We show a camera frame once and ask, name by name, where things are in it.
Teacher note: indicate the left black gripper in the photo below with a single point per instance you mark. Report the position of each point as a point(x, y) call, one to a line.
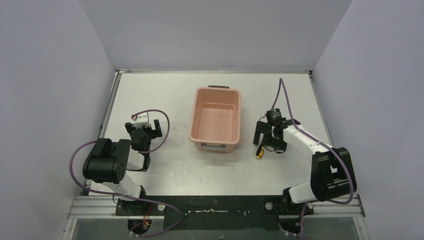
point(145, 130)

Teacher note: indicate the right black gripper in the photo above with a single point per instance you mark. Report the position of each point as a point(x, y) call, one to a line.
point(279, 145)

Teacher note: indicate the black yellow screwdriver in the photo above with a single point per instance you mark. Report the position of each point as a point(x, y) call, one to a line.
point(260, 151)

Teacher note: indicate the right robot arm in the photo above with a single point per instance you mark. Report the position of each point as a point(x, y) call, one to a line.
point(331, 171)

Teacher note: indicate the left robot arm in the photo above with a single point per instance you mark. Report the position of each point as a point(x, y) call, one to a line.
point(109, 161)

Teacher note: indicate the pink plastic bin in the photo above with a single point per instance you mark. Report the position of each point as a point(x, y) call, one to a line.
point(215, 123)

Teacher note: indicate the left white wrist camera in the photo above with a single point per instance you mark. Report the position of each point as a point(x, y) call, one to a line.
point(141, 119)

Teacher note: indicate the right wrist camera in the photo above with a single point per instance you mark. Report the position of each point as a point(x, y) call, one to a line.
point(274, 117)

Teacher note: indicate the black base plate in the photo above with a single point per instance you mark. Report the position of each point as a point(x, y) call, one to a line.
point(215, 212)

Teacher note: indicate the aluminium front rail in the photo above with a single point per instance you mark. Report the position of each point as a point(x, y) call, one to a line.
point(103, 207)

